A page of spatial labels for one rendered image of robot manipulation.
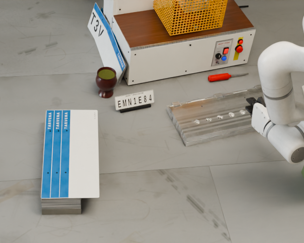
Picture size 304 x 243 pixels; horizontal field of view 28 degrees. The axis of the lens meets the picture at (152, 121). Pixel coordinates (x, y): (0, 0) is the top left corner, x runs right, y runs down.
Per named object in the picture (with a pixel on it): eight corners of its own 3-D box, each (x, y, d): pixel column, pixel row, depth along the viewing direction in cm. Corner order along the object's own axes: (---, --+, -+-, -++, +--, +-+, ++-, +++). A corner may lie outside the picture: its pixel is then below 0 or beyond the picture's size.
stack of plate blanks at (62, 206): (81, 214, 203) (81, 198, 196) (41, 214, 201) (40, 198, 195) (81, 127, 230) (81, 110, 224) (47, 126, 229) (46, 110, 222)
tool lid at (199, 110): (186, 141, 227) (186, 138, 225) (167, 107, 238) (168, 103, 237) (287, 118, 240) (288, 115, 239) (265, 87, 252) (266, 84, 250)
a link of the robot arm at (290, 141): (289, 116, 202) (265, 129, 201) (311, 138, 192) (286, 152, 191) (293, 134, 207) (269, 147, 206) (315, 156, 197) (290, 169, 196)
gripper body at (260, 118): (267, 119, 202) (251, 102, 211) (263, 143, 208) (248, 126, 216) (286, 114, 204) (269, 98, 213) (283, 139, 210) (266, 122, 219)
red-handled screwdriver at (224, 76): (209, 83, 254) (210, 78, 252) (207, 78, 255) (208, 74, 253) (248, 77, 258) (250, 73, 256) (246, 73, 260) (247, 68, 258)
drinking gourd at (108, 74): (90, 94, 243) (91, 74, 235) (103, 83, 248) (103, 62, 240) (108, 103, 240) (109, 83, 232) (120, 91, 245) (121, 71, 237)
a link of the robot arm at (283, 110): (301, 61, 185) (310, 125, 207) (256, 85, 184) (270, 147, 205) (318, 77, 179) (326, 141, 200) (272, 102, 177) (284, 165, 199)
